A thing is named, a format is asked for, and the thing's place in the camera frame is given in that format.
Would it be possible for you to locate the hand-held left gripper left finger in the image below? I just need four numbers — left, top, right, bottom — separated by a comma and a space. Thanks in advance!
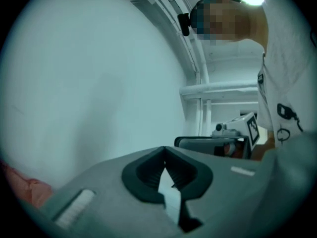
24, 146, 179, 238

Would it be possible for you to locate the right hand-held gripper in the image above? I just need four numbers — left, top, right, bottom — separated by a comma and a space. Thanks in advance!
174, 112, 260, 160

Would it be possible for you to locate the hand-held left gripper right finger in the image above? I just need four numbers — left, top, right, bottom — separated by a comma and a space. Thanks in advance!
165, 130, 317, 238

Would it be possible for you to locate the pink cushioned armchair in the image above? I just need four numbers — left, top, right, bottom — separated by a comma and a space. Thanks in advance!
0, 157, 54, 209

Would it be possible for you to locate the person's right hand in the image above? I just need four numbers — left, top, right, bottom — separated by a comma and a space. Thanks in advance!
223, 142, 245, 158

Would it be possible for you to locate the white pipe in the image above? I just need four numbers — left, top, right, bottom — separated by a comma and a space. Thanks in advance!
182, 90, 259, 100
179, 81, 259, 93

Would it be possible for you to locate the white printed t-shirt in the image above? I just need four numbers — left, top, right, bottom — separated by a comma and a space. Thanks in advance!
256, 0, 317, 150

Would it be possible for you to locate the ceiling light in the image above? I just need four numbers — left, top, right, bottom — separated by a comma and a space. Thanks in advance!
231, 0, 266, 7

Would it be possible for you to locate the grey harness strap black buckle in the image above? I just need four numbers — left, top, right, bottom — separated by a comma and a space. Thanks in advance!
257, 55, 268, 104

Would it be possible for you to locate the black head camera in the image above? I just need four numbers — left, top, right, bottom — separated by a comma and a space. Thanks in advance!
177, 12, 193, 37

